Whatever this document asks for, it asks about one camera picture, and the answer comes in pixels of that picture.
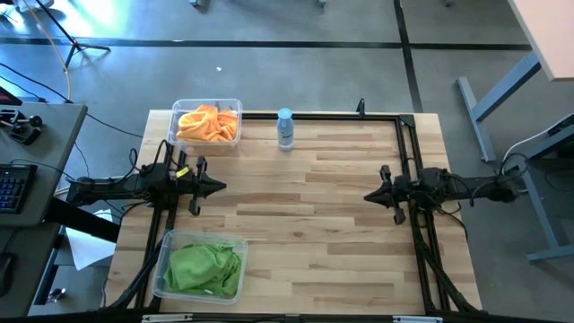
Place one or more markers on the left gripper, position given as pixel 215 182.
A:
pixel 184 186

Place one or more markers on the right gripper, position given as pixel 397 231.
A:
pixel 406 188

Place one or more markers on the green microfiber towel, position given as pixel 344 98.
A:
pixel 202 269

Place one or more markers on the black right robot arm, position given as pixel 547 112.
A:
pixel 475 188

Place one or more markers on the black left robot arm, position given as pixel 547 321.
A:
pixel 112 186

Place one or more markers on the clear plastic bin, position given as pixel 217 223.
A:
pixel 163 291
pixel 177 145

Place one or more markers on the pale blue plastic bottle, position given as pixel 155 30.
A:
pixel 284 130

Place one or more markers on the black desk crossbar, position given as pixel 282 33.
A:
pixel 80 220

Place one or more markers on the white paper sheet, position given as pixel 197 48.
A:
pixel 87 249

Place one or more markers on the grey desk leg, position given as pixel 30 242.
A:
pixel 502 87

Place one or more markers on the grey side desk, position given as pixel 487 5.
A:
pixel 54 134

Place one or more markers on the grey chair caster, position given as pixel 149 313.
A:
pixel 195 3

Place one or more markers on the silver caster wheel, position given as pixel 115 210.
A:
pixel 56 294

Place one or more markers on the black tripod stand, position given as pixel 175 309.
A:
pixel 75 45

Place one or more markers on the black clamp device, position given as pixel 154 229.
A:
pixel 22 128

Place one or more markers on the black keyboard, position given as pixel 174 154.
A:
pixel 13 188

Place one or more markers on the black device with red edge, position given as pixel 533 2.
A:
pixel 6 98

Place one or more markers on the black computer mouse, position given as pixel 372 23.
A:
pixel 3 273

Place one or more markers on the white desk top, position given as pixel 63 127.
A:
pixel 551 36

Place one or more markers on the black frame post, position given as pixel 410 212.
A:
pixel 361 107

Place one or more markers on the black aluminium table frame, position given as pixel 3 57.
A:
pixel 323 116

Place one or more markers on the silver frame bracket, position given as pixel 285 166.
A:
pixel 167 317
pixel 417 319

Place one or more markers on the blue-grey desk frame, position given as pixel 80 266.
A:
pixel 545 224

